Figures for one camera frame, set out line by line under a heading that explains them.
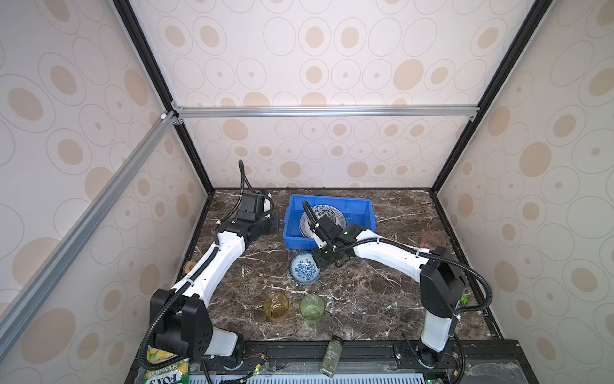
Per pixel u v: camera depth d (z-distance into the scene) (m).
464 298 0.85
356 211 1.10
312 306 0.83
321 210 1.00
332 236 0.66
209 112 0.90
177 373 0.69
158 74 0.81
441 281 0.47
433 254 0.49
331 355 0.71
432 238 1.00
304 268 0.87
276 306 0.84
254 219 0.63
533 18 0.69
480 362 0.73
